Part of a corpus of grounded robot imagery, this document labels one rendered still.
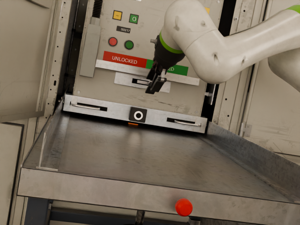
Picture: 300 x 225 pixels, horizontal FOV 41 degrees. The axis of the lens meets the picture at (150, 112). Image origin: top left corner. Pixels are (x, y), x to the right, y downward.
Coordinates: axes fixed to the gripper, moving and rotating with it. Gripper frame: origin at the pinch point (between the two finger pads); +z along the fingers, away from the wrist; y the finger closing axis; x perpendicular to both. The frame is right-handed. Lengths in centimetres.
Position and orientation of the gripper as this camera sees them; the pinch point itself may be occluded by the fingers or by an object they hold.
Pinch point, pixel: (152, 81)
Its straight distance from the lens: 131.0
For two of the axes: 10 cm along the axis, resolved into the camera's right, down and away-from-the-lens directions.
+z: -2.4, 3.7, 9.0
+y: -0.7, 9.1, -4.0
